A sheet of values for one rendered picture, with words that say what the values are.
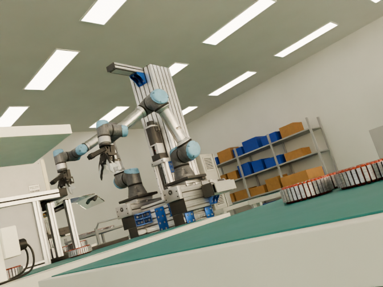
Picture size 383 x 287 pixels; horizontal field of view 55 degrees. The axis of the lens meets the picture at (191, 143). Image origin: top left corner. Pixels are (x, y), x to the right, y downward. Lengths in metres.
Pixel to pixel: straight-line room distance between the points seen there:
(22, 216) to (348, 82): 7.12
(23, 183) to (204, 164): 1.44
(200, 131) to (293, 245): 10.13
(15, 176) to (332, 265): 1.99
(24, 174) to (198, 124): 8.57
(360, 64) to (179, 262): 7.83
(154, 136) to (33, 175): 1.03
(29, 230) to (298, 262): 1.78
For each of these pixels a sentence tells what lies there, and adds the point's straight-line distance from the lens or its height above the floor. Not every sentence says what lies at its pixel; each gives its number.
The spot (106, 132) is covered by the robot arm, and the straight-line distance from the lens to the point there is 2.26.
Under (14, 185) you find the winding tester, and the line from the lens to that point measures 2.19.
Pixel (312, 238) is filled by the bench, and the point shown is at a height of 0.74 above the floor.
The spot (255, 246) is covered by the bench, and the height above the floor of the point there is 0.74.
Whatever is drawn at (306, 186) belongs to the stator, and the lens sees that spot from 0.80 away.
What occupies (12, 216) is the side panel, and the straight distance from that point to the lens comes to 2.02.
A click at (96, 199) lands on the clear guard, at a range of 2.33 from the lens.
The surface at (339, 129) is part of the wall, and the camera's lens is 8.28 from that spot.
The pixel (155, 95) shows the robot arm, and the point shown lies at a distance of 2.49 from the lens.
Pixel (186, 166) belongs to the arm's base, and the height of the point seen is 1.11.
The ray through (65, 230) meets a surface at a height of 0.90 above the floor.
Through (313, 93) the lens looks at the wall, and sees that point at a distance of 8.52.
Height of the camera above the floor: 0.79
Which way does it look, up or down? 10 degrees up
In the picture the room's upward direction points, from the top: 16 degrees counter-clockwise
